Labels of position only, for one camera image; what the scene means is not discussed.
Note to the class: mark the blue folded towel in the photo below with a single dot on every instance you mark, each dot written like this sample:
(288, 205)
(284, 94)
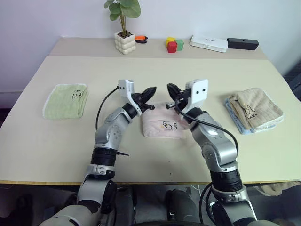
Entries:
(244, 131)

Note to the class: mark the green folded towel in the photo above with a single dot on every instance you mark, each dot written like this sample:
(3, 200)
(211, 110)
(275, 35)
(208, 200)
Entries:
(63, 101)

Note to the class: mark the green cube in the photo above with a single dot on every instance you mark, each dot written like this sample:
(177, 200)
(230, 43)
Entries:
(179, 45)

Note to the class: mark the white flat box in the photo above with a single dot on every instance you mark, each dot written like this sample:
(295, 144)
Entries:
(208, 42)

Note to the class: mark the pink towel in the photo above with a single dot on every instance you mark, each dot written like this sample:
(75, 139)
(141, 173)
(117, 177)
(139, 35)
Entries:
(160, 129)

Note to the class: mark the orange black pliers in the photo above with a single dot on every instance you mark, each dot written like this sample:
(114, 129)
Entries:
(141, 38)

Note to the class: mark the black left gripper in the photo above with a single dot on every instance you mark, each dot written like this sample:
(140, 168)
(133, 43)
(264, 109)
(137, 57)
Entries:
(140, 101)

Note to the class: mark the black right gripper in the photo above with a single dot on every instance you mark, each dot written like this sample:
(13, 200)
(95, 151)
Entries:
(183, 96)

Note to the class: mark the black rectangular box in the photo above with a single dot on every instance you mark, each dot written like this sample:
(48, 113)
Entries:
(243, 43)

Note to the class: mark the person dark sleeved arm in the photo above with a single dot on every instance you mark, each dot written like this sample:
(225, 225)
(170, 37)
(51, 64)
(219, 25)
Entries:
(295, 82)

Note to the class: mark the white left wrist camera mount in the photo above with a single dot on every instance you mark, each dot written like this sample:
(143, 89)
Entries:
(125, 88)

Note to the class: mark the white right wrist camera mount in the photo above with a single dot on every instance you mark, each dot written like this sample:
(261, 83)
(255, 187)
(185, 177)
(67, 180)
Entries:
(198, 90)

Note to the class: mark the dark rounded shape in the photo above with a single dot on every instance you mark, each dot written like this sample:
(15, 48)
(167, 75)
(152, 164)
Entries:
(181, 207)

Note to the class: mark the red cube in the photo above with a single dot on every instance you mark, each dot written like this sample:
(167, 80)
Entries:
(172, 47)

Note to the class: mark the yellow cube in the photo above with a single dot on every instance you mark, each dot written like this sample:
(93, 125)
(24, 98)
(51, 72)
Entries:
(169, 40)

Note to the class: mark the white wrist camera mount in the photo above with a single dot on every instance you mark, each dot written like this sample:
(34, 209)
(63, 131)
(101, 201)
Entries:
(198, 90)
(125, 88)

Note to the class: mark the tan crumpled cloth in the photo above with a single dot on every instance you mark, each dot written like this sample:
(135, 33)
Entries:
(275, 188)

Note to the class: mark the beige folded towel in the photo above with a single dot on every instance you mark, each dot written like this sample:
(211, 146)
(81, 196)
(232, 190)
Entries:
(256, 106)

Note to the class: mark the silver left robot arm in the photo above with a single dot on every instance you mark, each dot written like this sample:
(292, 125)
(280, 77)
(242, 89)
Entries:
(113, 127)

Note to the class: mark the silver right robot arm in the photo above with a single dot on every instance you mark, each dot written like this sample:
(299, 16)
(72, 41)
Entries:
(218, 146)

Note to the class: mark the white bubble plant pot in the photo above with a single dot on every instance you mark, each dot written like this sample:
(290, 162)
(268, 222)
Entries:
(125, 44)

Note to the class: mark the green leafy plant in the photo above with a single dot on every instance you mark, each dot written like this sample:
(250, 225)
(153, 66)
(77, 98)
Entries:
(124, 9)

